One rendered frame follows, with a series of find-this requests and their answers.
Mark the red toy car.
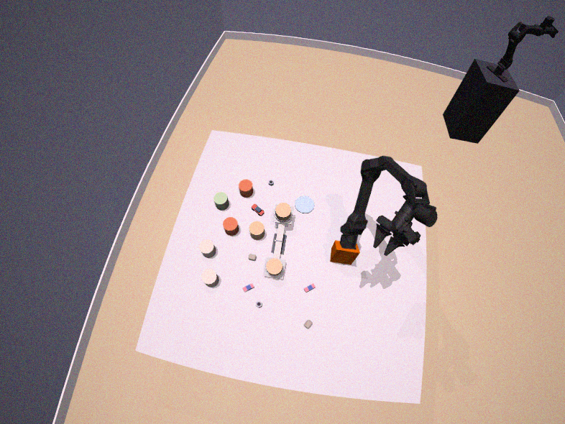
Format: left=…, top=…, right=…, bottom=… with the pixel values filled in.
left=252, top=204, right=264, bottom=216

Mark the orange cylinder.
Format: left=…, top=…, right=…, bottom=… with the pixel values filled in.
left=239, top=179, right=253, bottom=198
left=223, top=217, right=239, bottom=236

